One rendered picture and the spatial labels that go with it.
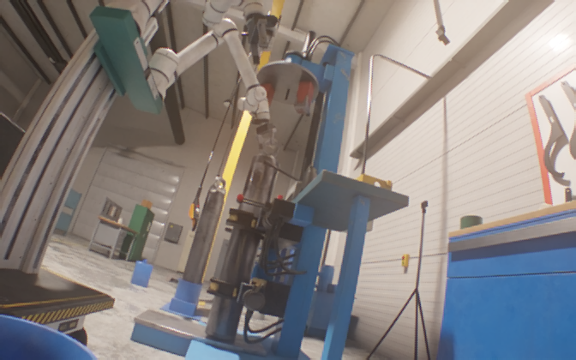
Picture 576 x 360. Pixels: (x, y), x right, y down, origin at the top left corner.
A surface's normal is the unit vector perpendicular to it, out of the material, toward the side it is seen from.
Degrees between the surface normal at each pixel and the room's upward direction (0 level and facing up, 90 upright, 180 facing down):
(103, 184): 90
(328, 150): 90
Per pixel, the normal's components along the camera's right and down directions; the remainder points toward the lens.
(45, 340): 0.32, -0.70
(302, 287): 0.18, -0.33
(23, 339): 0.53, -0.62
